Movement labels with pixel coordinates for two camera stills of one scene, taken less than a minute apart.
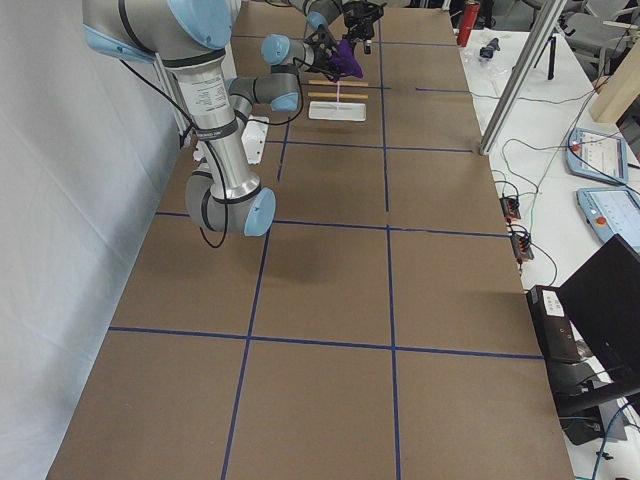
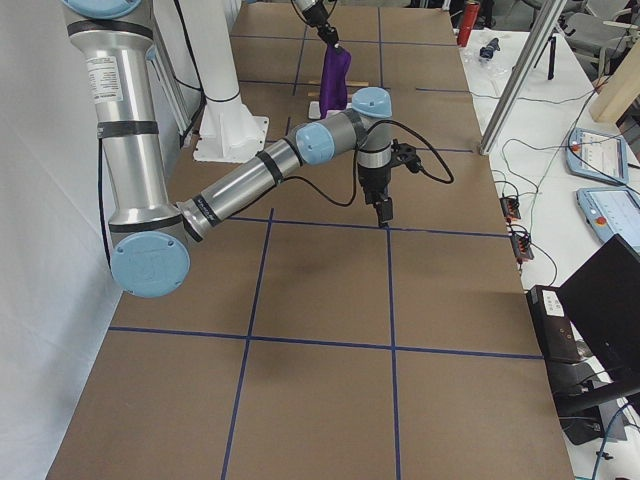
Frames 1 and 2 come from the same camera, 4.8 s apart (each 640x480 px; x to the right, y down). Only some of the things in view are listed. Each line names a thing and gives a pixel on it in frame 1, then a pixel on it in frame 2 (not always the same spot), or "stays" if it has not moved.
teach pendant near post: x=597 y=155 stays
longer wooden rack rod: x=335 y=83 stays
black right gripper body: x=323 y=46 -> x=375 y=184
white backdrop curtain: x=88 y=136 stays
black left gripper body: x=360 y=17 -> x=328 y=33
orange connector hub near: x=522 y=246 stays
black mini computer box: x=553 y=326 stays
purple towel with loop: x=345 y=61 -> x=334 y=77
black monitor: x=601 y=300 stays
